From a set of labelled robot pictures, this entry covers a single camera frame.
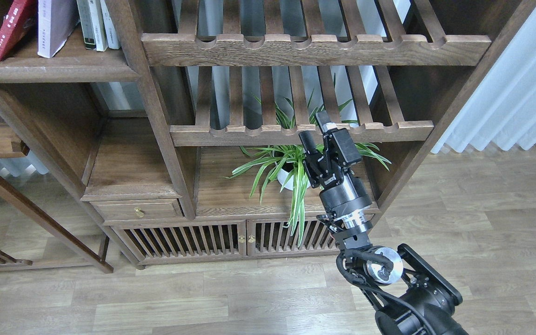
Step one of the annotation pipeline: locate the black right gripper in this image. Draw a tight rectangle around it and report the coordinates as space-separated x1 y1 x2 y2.
299 111 372 222

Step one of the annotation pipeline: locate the white lavender paperback book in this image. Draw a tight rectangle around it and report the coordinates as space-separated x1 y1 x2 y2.
37 0 79 59

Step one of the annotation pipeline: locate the red paperback book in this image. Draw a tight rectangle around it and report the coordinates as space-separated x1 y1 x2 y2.
0 0 38 62

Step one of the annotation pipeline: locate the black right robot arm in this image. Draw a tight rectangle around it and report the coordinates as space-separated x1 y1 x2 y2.
299 112 466 335

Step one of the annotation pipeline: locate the green spider plant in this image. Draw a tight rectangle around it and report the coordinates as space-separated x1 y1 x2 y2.
224 102 392 246

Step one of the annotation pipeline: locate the white plant pot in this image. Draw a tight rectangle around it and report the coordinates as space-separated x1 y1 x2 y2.
277 169 297 193

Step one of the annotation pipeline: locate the dark wooden bookshelf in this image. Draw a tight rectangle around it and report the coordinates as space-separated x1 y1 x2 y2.
0 0 536 268

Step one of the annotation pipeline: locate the white pleated curtain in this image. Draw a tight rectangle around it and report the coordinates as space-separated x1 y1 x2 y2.
431 8 536 154

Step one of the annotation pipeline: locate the brass drawer knob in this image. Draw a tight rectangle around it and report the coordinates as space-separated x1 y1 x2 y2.
134 207 145 218

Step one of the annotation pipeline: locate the white upright book right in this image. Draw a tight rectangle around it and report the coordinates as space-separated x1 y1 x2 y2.
100 0 121 50

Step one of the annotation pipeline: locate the white upright book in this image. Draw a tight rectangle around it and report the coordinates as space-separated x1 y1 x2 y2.
100 0 121 50
76 0 108 52

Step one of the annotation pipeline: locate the white upright book left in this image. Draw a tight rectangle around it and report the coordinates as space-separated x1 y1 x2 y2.
76 0 108 52

